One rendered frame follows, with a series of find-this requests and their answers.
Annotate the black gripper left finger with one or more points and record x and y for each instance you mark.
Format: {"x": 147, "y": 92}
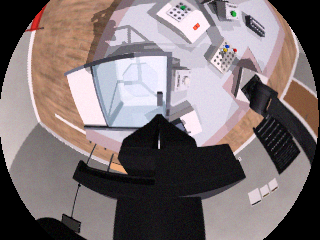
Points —
{"x": 146, "y": 136}

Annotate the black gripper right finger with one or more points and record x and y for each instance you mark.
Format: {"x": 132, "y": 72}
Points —
{"x": 173, "y": 137}

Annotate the light grey bench mat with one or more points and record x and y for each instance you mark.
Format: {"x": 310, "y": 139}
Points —
{"x": 139, "y": 31}

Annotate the white tube rack with holes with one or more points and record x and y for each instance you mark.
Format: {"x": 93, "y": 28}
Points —
{"x": 216, "y": 59}

